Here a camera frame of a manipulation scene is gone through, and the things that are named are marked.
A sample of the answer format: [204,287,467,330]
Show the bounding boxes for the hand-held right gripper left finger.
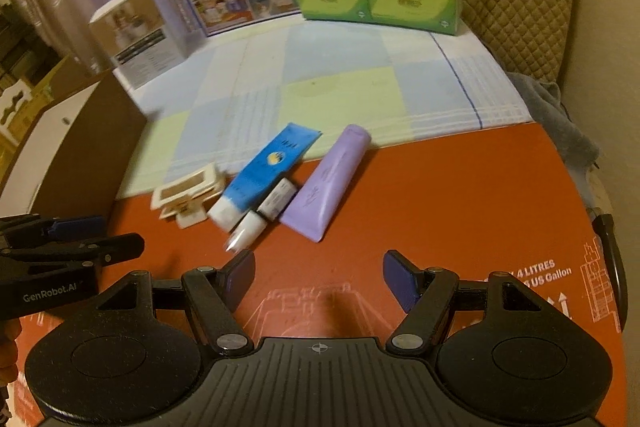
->
[97,249,257,355]

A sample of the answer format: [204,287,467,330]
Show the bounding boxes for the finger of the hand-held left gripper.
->
[0,215,106,249]
[0,233,146,266]

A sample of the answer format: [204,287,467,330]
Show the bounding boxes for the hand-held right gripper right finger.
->
[382,249,546,355]

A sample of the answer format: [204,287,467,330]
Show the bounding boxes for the small white labelled tube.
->
[226,179,300,254]

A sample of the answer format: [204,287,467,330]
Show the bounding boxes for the cream hair claw clip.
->
[151,163,224,231]

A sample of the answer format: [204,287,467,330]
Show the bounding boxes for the brown cardboard box white inside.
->
[0,67,149,220]

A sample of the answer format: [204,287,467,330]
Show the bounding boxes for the blue tube white cap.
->
[207,123,321,228]

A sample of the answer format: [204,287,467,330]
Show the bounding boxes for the purple tube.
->
[279,124,372,243]

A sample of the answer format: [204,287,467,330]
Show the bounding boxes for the red printed cardboard sheet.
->
[15,122,627,427]

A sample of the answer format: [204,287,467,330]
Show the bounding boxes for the brown cardboard sheets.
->
[0,77,53,150]

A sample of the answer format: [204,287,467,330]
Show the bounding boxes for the white hanger card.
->
[0,79,35,130]

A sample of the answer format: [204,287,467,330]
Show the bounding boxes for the white product box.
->
[89,0,186,90]

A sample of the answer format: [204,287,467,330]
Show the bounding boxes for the pastel checked cloth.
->
[116,18,532,198]

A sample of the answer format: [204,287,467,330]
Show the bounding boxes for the grey cloth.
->
[509,71,602,168]

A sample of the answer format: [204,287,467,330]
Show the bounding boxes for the black strap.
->
[591,213,629,334]

